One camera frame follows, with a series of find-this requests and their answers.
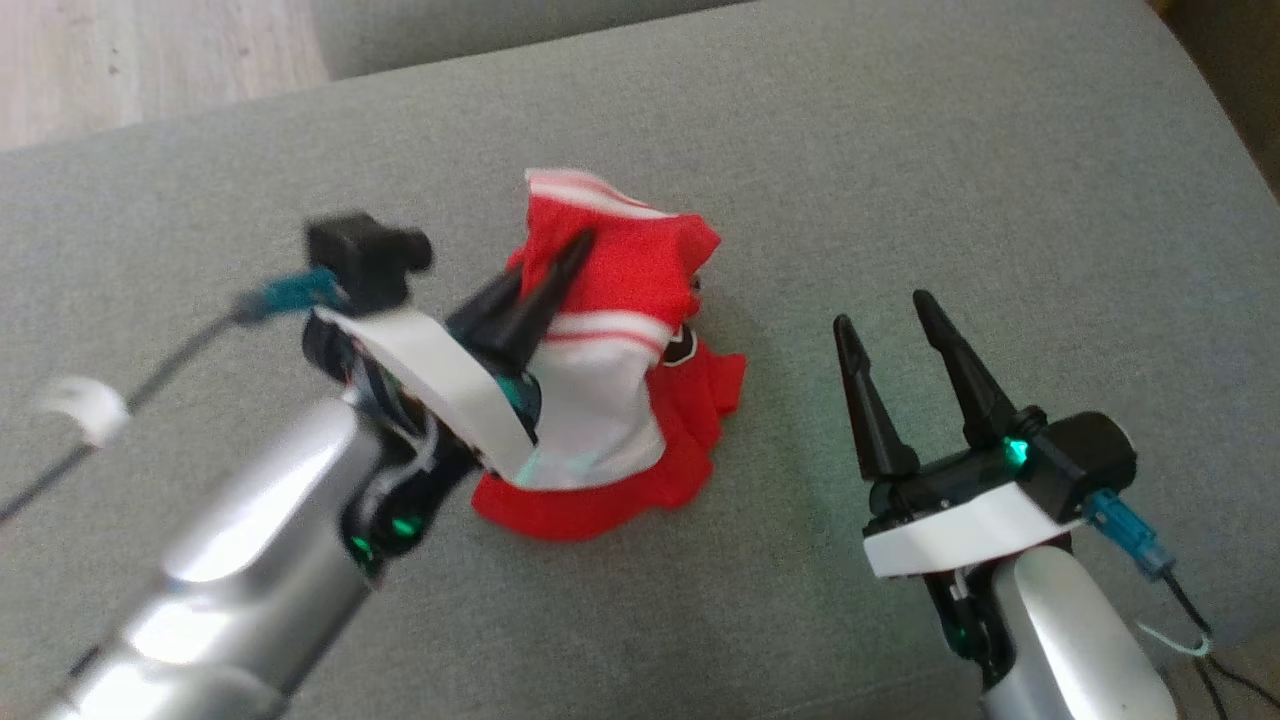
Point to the grey fabric sofa seat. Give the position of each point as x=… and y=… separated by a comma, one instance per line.
x=900, y=200

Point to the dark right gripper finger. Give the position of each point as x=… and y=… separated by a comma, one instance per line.
x=975, y=400
x=880, y=430

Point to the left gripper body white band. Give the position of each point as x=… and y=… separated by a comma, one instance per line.
x=430, y=370

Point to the red basketball jersey white trim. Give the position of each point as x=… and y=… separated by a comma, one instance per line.
x=620, y=260

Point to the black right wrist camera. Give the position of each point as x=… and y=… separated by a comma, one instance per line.
x=1085, y=460

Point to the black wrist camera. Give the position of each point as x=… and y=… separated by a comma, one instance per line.
x=360, y=255
x=1085, y=460

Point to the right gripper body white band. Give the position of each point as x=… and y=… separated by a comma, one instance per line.
x=960, y=525

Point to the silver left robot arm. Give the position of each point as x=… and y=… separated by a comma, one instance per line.
x=240, y=540

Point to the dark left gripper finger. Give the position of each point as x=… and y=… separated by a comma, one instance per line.
x=490, y=312
x=535, y=315

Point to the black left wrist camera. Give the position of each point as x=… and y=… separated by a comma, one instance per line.
x=360, y=255

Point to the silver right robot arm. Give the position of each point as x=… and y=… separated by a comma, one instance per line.
x=1070, y=640

